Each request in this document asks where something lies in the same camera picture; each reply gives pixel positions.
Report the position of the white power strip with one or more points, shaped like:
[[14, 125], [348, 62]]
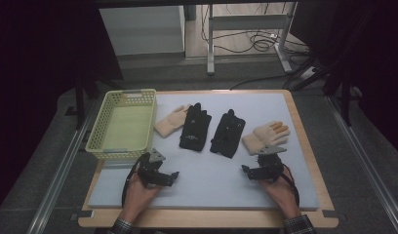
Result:
[[308, 73]]

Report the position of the black metal stand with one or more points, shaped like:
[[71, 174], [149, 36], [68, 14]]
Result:
[[80, 104], [346, 104]]

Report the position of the yellow-green plastic basket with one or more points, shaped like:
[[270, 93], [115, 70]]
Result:
[[127, 126]]

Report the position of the person's right hand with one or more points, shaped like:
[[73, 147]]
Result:
[[285, 195]]

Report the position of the person's left hand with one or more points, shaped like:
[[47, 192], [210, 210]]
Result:
[[137, 198]]

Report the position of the black table corner bracket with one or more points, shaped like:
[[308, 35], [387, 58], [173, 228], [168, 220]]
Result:
[[333, 214], [81, 214]]

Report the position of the aluminium floor rail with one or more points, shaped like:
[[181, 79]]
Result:
[[369, 162], [57, 182]]

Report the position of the white cabinet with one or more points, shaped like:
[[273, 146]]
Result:
[[141, 31]]

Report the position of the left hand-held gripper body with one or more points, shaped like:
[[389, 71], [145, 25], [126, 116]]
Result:
[[149, 169]]

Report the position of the white metal desk frame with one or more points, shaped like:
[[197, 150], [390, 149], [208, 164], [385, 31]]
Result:
[[246, 22]]

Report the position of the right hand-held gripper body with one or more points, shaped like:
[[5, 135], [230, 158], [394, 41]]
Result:
[[271, 167]]

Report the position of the dark curtain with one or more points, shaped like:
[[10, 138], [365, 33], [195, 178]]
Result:
[[376, 65], [34, 81]]

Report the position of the wooden table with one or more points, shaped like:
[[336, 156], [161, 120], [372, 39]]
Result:
[[203, 219]]

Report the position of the plain black glove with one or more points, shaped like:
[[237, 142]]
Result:
[[227, 135]]

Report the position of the beige knit glove orange fingertips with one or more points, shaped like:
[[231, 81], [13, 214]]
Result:
[[268, 133], [169, 123]]

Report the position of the black glove with white print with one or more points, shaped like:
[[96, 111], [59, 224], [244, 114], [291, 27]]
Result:
[[193, 130]]

